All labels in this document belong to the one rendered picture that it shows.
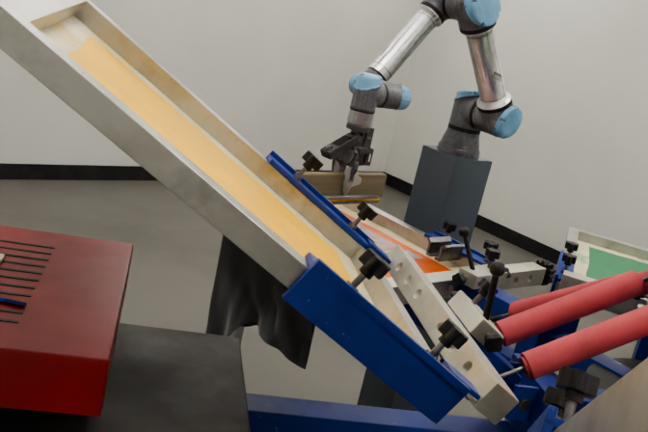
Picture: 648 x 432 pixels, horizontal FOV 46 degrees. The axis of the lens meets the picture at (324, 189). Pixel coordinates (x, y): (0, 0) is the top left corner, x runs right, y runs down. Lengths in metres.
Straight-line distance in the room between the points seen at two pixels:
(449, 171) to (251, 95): 3.75
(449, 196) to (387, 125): 4.67
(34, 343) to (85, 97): 0.38
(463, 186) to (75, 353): 1.84
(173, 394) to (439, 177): 1.59
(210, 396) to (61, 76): 0.66
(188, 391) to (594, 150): 5.07
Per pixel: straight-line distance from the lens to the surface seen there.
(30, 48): 0.93
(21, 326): 1.18
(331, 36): 6.63
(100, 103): 0.93
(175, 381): 1.40
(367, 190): 2.37
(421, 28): 2.48
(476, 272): 1.91
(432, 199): 2.74
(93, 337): 1.17
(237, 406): 1.36
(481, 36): 2.47
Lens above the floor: 1.65
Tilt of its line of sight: 14 degrees down
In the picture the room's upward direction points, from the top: 13 degrees clockwise
